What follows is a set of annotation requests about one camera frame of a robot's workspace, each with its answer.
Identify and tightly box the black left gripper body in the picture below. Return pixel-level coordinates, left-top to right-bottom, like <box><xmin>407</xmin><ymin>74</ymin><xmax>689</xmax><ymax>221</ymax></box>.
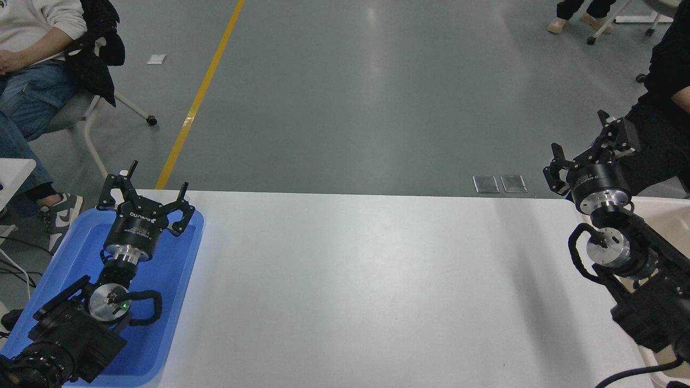
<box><xmin>103</xmin><ymin>202</ymin><xmax>169</xmax><ymax>254</ymax></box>

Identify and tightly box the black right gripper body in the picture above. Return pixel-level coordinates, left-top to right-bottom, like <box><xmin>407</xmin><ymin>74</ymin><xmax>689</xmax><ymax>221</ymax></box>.
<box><xmin>566</xmin><ymin>155</ymin><xmax>632</xmax><ymax>205</ymax></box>

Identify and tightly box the person's hand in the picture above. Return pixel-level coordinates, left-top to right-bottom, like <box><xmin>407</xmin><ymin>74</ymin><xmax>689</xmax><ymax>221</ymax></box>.
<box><xmin>0</xmin><ymin>50</ymin><xmax>27</xmax><ymax>77</ymax></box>

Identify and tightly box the blue plastic tray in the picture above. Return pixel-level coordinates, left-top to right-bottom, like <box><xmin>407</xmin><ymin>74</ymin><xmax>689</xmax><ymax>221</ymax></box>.
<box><xmin>0</xmin><ymin>207</ymin><xmax>205</xmax><ymax>387</ymax></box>

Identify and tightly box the large pale bin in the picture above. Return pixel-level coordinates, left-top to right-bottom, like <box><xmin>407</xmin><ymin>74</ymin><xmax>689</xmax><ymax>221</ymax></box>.
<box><xmin>579</xmin><ymin>196</ymin><xmax>690</xmax><ymax>388</ymax></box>

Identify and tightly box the white desk corner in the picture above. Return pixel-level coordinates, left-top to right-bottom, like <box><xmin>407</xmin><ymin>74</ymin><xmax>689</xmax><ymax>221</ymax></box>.
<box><xmin>0</xmin><ymin>158</ymin><xmax>37</xmax><ymax>211</ymax></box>

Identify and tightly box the black jacket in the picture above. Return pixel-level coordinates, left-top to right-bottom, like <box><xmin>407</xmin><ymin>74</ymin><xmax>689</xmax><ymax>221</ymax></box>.
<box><xmin>64</xmin><ymin>0</ymin><xmax>126</xmax><ymax>107</ymax></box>

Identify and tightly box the standing person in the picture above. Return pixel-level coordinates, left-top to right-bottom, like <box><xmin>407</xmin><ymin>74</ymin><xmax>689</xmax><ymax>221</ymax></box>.
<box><xmin>547</xmin><ymin>0</ymin><xmax>616</xmax><ymax>34</ymax></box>

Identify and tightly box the seated person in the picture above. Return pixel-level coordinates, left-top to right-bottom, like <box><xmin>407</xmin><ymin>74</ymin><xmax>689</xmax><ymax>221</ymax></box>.
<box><xmin>0</xmin><ymin>0</ymin><xmax>87</xmax><ymax>254</ymax></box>

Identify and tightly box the black floor object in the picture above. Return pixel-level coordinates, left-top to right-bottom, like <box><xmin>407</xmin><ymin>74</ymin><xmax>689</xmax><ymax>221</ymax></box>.
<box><xmin>1</xmin><ymin>308</ymin><xmax>25</xmax><ymax>332</ymax></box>

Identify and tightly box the black floor cable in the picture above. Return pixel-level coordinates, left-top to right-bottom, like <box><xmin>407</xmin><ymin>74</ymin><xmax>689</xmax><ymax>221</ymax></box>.
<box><xmin>0</xmin><ymin>235</ymin><xmax>54</xmax><ymax>287</ymax></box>

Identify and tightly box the white frame caster chair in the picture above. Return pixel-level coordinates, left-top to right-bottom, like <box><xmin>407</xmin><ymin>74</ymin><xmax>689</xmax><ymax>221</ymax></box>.
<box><xmin>586</xmin><ymin>0</ymin><xmax>672</xmax><ymax>45</ymax></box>

